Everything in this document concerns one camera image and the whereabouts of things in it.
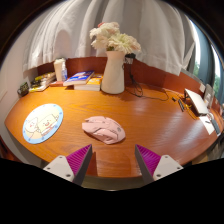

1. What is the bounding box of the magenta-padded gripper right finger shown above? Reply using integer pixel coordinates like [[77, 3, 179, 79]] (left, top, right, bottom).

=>
[[134, 144, 184, 185]]

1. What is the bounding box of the white curtain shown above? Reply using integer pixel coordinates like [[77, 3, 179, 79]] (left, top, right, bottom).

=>
[[22, 0, 198, 77]]

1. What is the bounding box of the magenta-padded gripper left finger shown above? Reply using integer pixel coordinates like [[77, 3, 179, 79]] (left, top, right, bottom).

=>
[[43, 143, 94, 186]]

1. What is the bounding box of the clear spray bottle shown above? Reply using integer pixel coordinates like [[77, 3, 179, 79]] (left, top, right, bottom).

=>
[[61, 63, 69, 82]]

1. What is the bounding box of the white ceramic vase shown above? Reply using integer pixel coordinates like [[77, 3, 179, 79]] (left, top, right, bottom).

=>
[[100, 50, 126, 95]]

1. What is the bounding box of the black power adapter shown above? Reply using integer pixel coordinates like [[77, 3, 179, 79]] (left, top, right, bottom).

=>
[[124, 53, 137, 65]]

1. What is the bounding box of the black cable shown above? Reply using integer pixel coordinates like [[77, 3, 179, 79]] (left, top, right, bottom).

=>
[[124, 62, 171, 102]]

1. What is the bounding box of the yellow-cover book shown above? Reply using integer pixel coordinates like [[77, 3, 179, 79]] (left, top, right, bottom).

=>
[[73, 75, 104, 92]]

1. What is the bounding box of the dark green mug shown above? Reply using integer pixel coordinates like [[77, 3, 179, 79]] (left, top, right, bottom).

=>
[[17, 81, 30, 98]]

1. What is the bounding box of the round cartoon-print mouse pad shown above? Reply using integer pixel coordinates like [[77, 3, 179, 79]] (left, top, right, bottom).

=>
[[22, 103, 64, 145]]

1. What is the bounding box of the small black bar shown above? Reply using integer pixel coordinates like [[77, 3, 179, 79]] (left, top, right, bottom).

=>
[[177, 98, 185, 113]]

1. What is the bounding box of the yellow and white book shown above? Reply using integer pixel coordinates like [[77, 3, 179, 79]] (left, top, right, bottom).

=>
[[28, 83, 53, 93]]

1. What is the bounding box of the pink computer mouse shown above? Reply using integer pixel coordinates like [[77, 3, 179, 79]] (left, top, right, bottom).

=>
[[81, 115, 127, 145]]

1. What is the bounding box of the bunch of white flowers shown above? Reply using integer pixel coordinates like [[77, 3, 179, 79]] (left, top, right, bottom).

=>
[[88, 21, 142, 55]]

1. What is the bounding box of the white laptop on stand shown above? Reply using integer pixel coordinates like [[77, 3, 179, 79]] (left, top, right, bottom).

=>
[[183, 88, 210, 117]]

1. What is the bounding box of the blue-cover book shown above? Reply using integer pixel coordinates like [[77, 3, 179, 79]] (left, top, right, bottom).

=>
[[62, 70, 96, 87]]

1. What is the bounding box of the white paper sheet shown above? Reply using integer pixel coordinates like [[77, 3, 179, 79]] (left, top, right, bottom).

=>
[[199, 113, 218, 136]]

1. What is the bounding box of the red-brown flat book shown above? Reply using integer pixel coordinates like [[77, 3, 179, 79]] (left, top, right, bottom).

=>
[[49, 80, 65, 88]]

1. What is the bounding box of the white lidded cup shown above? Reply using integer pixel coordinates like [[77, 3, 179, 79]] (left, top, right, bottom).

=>
[[53, 57, 67, 82]]

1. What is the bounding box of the yellow and black book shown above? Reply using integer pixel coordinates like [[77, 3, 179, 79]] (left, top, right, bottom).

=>
[[33, 71, 57, 83]]

